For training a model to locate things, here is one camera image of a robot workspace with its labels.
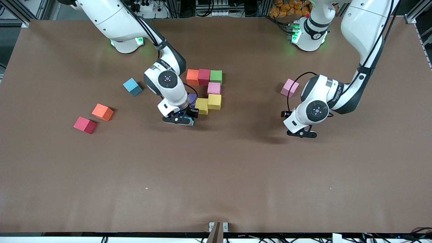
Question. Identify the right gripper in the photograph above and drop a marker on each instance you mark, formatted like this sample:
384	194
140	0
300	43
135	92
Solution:
193	112

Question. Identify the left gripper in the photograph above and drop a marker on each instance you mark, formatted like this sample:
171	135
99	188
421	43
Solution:
286	114

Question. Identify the blue foam cube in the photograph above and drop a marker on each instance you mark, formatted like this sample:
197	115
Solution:
133	87
191	124

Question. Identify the yellow foam cube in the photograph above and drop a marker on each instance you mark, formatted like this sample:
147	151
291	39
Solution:
202	106
214	102

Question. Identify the purple foam cube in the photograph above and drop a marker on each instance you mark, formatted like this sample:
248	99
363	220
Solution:
192	99

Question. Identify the pink foam cube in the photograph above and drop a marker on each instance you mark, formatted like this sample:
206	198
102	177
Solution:
289	87
214	88

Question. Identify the orange foam cube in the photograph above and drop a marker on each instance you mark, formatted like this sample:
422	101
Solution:
193	77
102	112

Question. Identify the crimson foam cube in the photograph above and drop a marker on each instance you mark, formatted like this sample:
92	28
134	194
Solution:
84	125
204	76

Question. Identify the green foam cube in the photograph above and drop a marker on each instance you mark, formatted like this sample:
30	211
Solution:
216	77

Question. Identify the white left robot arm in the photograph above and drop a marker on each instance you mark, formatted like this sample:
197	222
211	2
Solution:
361	23

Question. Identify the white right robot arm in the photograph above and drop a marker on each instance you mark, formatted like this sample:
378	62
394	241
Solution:
114	20

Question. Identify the bag of orange items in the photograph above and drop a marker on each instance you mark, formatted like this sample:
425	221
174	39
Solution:
290	8

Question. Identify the white power strip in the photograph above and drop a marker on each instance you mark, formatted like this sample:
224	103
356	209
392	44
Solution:
146	6

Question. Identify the small white box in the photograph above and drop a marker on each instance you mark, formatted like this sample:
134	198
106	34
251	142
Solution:
336	238

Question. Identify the metal bracket with brown post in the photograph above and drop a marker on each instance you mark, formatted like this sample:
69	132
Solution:
218	233

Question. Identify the aluminium frame profile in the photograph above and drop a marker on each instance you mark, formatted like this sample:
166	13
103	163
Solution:
418	11
13	10

